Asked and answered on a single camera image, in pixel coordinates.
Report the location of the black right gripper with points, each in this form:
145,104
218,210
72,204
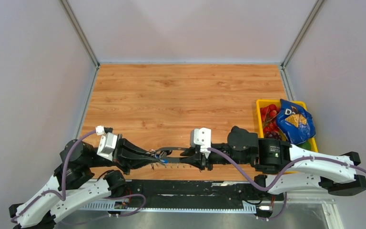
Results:
198,160

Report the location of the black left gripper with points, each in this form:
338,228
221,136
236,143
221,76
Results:
128,155

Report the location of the large metal key ring plate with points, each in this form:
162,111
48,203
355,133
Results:
165,152

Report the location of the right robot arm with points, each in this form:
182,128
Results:
274,166

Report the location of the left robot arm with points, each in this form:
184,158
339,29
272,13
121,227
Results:
86,174

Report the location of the dark grapes bunch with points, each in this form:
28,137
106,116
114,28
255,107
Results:
273,135

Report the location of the yellow plastic bin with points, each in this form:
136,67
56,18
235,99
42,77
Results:
261,103

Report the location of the red cherries bunch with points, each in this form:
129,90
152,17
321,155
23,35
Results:
268,117

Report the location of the blue chips bag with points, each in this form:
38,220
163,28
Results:
295,122

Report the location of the green lime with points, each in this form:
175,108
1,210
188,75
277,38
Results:
305,145

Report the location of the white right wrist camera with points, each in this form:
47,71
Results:
201,137

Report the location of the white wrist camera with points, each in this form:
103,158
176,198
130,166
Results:
108,142
201,137

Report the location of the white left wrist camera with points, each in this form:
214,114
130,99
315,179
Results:
108,142

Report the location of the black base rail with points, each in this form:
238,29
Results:
188,197

